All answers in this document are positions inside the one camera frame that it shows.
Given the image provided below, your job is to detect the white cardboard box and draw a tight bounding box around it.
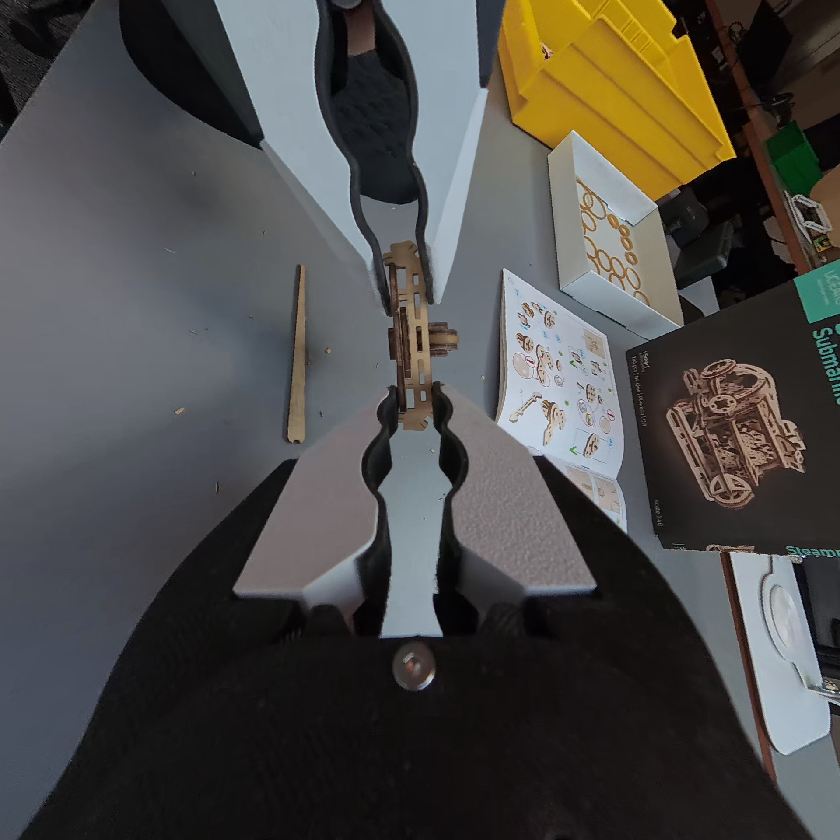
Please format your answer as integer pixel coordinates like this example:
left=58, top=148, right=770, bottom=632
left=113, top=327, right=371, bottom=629
left=548, top=130, right=683, bottom=341

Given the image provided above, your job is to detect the green plastic bin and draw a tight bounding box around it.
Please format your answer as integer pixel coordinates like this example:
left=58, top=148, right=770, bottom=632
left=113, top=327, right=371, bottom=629
left=766, top=121, right=823, bottom=198

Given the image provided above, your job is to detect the thin wooden stick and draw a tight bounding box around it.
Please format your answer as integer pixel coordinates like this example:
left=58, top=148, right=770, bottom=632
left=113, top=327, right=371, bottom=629
left=287, top=264, right=307, bottom=444

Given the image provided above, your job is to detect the document stand with white base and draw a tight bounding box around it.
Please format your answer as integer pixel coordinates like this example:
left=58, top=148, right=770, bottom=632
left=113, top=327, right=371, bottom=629
left=730, top=554, right=840, bottom=756

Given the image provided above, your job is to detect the pile of wooden rings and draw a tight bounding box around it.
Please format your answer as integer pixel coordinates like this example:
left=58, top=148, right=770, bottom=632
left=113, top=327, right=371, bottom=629
left=577, top=178, right=651, bottom=309

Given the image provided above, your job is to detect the white plastic linkage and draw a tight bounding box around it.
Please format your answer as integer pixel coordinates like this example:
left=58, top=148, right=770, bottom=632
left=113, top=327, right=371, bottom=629
left=787, top=193, right=836, bottom=240

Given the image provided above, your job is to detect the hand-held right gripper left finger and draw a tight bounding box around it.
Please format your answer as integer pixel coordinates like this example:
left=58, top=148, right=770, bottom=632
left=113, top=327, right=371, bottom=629
left=233, top=386, right=395, bottom=601

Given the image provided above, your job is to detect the open instruction booklet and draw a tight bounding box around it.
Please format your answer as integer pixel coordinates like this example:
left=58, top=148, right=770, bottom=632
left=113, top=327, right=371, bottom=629
left=495, top=268, right=629, bottom=534

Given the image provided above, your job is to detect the black model kit box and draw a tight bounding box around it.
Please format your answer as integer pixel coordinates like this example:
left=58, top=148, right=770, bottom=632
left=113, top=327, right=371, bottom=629
left=625, top=270, right=840, bottom=559

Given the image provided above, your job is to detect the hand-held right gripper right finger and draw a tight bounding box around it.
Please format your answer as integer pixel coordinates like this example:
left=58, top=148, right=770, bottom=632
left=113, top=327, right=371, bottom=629
left=433, top=382, right=597, bottom=599

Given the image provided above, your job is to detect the wooden model assembly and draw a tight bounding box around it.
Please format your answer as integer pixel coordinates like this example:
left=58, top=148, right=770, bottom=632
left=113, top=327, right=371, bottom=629
left=382, top=241, right=458, bottom=432

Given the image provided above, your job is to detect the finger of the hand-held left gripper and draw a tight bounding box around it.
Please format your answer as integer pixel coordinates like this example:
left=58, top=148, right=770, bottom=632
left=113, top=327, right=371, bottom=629
left=213, top=0, right=389, bottom=309
left=377, top=0, right=490, bottom=306

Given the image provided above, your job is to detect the yellow plastic bin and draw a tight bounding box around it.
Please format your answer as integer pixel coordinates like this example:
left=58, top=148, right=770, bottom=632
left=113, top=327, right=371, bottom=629
left=497, top=0, right=737, bottom=201

